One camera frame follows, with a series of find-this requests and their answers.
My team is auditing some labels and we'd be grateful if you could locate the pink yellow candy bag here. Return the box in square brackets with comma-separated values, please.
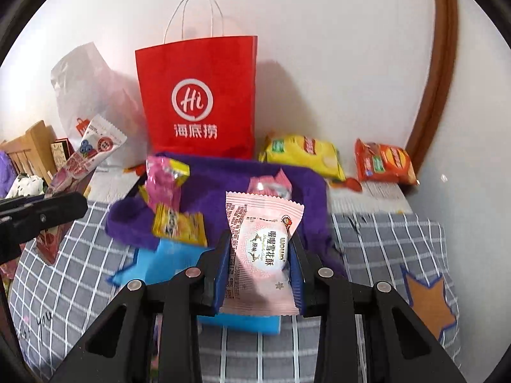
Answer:
[139, 156, 190, 212]

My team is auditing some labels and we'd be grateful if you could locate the pink snack packet silver band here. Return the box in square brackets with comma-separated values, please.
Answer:
[247, 169, 292, 200]

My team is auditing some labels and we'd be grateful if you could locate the yellow crispy noodle bag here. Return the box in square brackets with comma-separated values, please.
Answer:
[152, 203, 208, 247]

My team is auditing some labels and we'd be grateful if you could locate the brown wooden door frame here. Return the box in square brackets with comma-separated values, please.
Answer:
[406, 0, 458, 171]

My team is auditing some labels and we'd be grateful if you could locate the wooden furniture with boxes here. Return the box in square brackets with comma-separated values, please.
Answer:
[1, 120, 74, 199]

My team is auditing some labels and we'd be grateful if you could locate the purple towel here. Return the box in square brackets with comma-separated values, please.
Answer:
[105, 152, 347, 276]

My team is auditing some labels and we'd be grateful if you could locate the red Haidilao paper bag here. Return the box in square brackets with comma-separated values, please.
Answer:
[135, 35, 257, 159]

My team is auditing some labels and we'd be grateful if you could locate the yellow chips bag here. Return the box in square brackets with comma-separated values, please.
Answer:
[258, 134, 346, 182]

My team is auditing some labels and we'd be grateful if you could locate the pale pink nougat packet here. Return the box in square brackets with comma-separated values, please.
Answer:
[221, 192, 305, 316]

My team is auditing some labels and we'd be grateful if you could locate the long strawberry biscuit packet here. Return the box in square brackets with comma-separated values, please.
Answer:
[35, 115, 127, 265]

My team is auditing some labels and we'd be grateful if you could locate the white Miniso plastic bag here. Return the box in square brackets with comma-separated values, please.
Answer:
[51, 42, 150, 168]

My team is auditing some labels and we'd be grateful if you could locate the orange chips bag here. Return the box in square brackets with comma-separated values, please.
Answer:
[354, 139, 417, 185]

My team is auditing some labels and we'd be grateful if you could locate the blue tissue pack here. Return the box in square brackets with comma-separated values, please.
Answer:
[107, 239, 281, 335]

